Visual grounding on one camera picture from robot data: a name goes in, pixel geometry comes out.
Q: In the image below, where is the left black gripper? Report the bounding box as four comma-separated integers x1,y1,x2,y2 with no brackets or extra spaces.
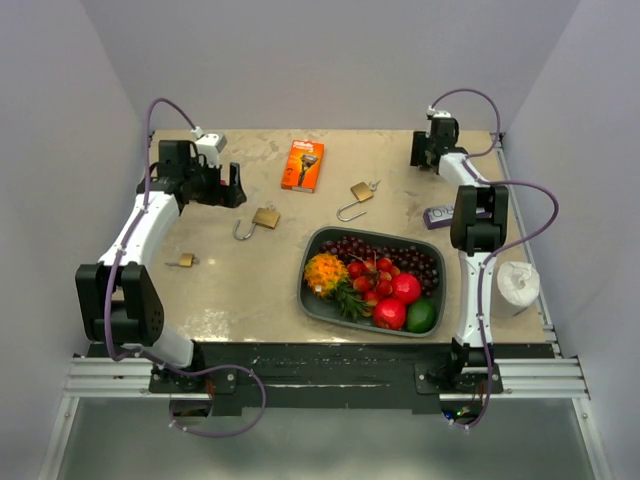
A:
184,158,246,208

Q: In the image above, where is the small brass padlock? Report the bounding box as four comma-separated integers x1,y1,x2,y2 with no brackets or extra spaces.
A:
165,253,200,268

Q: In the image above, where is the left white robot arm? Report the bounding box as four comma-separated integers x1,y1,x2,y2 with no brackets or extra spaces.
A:
75,133,247,392

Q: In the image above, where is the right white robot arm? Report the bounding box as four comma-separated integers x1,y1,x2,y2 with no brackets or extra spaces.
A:
410,112,509,393

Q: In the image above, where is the brass padlock with key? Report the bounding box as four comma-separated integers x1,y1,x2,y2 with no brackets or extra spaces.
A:
336,181,380,222

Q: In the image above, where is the large brass padlock centre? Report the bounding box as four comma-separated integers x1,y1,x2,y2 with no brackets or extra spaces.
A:
232,206,281,241

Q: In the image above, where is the purple toothpaste box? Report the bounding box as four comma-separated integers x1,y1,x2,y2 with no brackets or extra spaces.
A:
423,204,454,230

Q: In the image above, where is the orange razor box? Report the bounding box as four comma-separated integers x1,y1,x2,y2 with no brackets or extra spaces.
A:
280,140,325,193

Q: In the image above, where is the dark red grapes bunch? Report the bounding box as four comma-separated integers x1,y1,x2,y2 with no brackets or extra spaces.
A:
314,235,443,298

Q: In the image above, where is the orange horned melon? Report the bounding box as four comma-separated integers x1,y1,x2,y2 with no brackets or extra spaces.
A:
303,253,349,299

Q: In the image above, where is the upper red pomegranate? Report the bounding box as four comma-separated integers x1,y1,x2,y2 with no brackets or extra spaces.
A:
391,273,422,305

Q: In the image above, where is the red pomegranate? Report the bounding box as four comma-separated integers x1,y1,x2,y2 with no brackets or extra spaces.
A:
372,298,407,330
391,273,422,305

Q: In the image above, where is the grey fruit tray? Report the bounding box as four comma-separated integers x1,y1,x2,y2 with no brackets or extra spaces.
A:
298,227,446,338

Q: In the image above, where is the white paper towel roll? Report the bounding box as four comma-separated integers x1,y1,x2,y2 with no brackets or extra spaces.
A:
491,261,540,319

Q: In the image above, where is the green avocado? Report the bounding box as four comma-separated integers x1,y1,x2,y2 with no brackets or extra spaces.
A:
405,298,437,334

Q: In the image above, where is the lower red pomegranate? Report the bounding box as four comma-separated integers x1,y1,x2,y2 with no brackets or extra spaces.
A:
372,298,407,330

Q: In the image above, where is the green pineapple leaf top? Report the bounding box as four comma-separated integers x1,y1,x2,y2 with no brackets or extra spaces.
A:
333,283,371,322

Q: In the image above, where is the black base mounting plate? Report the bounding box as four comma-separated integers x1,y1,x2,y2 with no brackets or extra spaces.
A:
149,343,503,415

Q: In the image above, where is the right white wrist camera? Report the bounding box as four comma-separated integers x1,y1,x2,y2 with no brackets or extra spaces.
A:
427,106,459,151

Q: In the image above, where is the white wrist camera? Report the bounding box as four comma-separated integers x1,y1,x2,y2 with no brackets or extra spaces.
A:
191,126,227,168
427,106,459,151

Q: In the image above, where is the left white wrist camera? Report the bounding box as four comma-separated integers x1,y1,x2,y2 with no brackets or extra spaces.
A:
191,126,227,168

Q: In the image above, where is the aluminium frame rail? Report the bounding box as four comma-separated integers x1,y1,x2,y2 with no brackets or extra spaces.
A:
63,358,589,399

